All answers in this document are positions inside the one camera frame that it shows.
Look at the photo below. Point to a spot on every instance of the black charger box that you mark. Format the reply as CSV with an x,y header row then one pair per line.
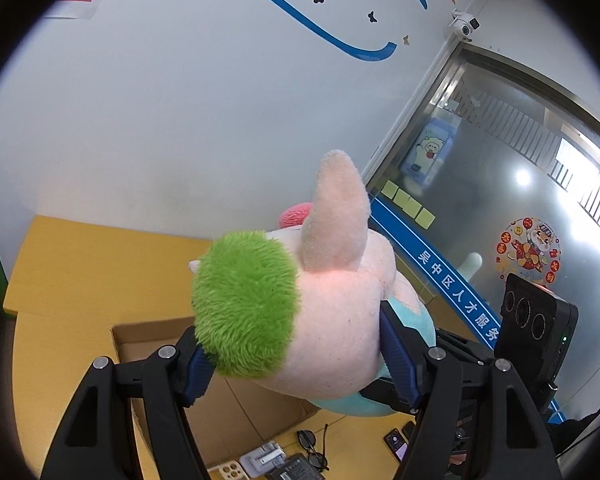
x,y
295,467

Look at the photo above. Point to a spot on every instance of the clear white phone case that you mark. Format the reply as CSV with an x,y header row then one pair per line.
x,y
230,470

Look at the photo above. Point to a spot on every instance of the pink pig plush toy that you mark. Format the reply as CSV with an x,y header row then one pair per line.
x,y
296,310

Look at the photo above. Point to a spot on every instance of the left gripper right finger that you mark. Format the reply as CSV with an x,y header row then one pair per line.
x,y
507,438

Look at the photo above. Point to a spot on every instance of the black sunglasses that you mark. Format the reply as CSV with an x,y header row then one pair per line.
x,y
308,440

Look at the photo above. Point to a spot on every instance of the yellow sticky notes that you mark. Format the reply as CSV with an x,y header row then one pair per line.
x,y
408,204

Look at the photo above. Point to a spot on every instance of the white security camera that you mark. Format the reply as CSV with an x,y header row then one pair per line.
x,y
463,25

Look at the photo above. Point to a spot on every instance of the cartoon door poster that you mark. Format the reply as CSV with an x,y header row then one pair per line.
x,y
426,157

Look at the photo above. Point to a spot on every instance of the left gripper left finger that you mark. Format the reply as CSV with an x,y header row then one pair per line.
x,y
95,438

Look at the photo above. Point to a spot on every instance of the white folding phone stand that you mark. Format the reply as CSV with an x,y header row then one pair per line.
x,y
263,459

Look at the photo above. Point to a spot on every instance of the pink strawberry bear plush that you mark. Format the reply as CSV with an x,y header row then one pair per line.
x,y
294,215

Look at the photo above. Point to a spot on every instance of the red festive door sticker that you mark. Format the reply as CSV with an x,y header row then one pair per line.
x,y
530,248

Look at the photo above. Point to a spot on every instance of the black smartphone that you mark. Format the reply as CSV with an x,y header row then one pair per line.
x,y
396,444

